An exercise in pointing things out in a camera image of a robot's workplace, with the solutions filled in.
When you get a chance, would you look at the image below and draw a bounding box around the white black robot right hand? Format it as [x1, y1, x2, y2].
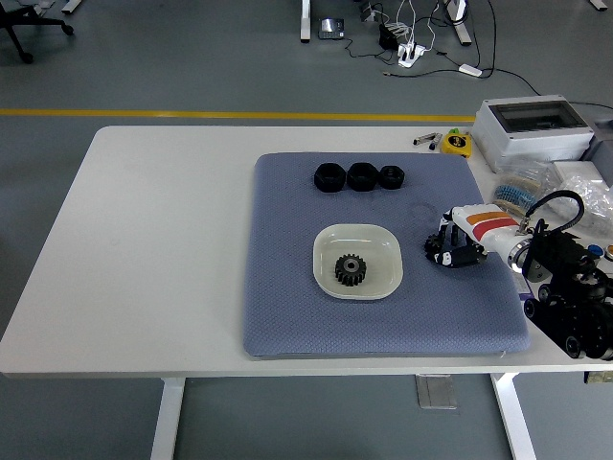
[424, 203, 526, 268]

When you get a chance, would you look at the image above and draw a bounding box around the large black gear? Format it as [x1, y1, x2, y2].
[333, 253, 368, 288]

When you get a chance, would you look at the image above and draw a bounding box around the small black hex nut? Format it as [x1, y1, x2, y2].
[378, 165, 407, 191]

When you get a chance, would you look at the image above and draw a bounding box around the white push-button control box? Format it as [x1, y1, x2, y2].
[581, 239, 613, 269]

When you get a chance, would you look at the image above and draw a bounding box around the large black hex nut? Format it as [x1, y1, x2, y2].
[313, 162, 346, 194]
[346, 161, 379, 193]

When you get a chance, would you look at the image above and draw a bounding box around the grey metal box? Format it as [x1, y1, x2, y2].
[581, 116, 613, 164]

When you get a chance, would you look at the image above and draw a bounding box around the clear bag of blue resistors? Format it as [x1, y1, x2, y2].
[492, 160, 559, 217]

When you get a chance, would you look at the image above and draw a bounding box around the white purple label card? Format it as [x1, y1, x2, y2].
[514, 272, 534, 303]

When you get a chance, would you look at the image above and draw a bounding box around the yellow tape measure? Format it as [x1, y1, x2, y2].
[440, 127, 474, 158]

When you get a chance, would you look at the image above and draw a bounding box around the clear bag of screws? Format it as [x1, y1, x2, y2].
[550, 174, 613, 231]

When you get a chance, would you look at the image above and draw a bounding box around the white square plate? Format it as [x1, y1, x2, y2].
[312, 222, 404, 301]

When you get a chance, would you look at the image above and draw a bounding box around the grey metal floor plate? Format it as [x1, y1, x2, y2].
[415, 374, 458, 410]

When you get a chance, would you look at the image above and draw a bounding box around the white power strip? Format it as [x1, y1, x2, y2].
[397, 42, 429, 68]

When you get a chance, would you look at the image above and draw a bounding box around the white table leg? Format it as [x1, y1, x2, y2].
[150, 377, 187, 460]
[490, 372, 537, 460]

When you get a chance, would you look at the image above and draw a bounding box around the black power adapter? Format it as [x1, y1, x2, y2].
[377, 23, 401, 50]

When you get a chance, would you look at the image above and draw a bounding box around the blue-grey padded mat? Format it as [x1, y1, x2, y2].
[241, 151, 532, 359]

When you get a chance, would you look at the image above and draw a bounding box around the black desk phone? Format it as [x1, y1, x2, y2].
[318, 17, 347, 40]

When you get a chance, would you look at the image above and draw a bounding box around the black office chair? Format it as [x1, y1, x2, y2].
[0, 0, 76, 65]

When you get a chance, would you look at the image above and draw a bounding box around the grey electrical enclosure box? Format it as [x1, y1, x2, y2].
[473, 94, 596, 173]

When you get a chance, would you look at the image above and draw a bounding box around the thin black cable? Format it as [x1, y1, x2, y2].
[481, 66, 545, 97]

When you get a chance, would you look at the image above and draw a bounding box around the long black floor cable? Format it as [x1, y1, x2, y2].
[381, 0, 497, 81]

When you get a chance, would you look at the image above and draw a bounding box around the black phone cable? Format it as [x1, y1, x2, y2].
[342, 36, 401, 62]

